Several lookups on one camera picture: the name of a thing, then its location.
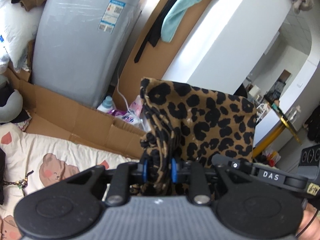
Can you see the white pillow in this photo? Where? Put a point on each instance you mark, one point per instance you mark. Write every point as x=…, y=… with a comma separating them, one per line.
x=17, y=35

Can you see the pink packet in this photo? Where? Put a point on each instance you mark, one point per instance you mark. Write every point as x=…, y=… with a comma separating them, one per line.
x=137, y=106

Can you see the leopard print skirt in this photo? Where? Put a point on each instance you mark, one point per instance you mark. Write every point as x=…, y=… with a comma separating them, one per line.
x=212, y=120

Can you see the purple and white packet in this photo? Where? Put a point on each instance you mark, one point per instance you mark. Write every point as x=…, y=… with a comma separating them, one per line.
x=125, y=117

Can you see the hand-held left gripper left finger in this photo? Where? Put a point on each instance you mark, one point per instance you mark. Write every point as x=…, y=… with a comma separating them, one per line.
x=145, y=168

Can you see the dark cloth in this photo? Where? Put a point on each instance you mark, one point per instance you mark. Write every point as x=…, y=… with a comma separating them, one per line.
x=314, y=122

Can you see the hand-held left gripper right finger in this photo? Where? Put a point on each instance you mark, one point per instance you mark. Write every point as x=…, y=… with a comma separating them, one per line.
x=174, y=170

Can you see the floral cloth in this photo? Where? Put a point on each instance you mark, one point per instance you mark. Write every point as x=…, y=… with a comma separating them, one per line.
x=23, y=125

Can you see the white detergent bottle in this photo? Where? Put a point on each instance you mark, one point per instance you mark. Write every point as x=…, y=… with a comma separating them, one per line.
x=106, y=105

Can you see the white printed blanket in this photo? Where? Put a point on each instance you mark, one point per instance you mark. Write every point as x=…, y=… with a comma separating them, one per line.
x=37, y=145

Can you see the gold rimmed round table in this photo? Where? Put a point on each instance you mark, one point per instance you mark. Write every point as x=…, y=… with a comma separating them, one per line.
x=287, y=125

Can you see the person's right forearm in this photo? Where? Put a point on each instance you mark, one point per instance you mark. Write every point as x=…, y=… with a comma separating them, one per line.
x=311, y=220

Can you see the brown cardboard sheet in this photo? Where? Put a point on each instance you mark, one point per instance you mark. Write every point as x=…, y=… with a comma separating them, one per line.
x=75, y=122

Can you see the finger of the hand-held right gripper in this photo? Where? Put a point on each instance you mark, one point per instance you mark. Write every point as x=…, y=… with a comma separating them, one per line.
x=240, y=166

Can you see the grey neck pillow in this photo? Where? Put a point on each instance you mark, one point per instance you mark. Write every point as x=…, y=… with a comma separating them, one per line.
x=13, y=105

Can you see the upright brown cardboard board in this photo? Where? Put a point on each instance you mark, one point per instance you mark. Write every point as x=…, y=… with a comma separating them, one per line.
x=155, y=60

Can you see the teal towel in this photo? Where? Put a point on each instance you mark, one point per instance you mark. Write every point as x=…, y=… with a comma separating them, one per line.
x=175, y=20

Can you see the grey washing machine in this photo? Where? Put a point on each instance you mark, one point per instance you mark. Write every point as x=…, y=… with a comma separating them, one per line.
x=82, y=50

